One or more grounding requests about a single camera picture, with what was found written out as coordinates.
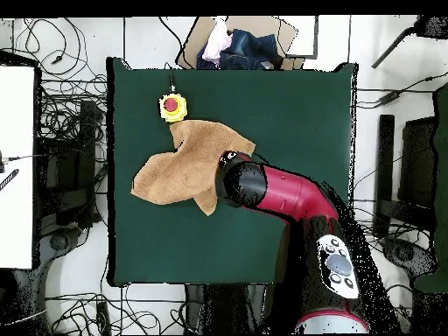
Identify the tan terry towel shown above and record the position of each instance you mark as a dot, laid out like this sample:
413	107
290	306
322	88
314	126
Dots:
189	168

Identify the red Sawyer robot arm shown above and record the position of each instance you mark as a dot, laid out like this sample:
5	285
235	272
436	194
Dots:
290	196

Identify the yellow emergency stop button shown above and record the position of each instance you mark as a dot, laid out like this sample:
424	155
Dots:
172	106

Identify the dark green tablecloth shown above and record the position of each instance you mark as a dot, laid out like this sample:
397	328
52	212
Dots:
175	245

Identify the blue denim jeans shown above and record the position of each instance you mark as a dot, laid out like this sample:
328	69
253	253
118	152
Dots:
248	49

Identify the pale pink garment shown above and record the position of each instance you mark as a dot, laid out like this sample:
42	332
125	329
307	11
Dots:
215	43

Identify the brown cardboard box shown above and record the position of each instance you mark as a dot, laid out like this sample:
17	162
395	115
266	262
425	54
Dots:
266	26

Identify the black metal stand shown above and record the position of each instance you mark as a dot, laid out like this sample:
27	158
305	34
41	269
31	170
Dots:
87	140
385	157

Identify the green fabric sheet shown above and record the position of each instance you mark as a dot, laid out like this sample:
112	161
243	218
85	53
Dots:
441	175

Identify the white desk top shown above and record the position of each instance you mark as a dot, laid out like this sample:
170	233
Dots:
15	168

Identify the black tripod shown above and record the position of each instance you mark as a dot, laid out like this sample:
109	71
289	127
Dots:
430	27

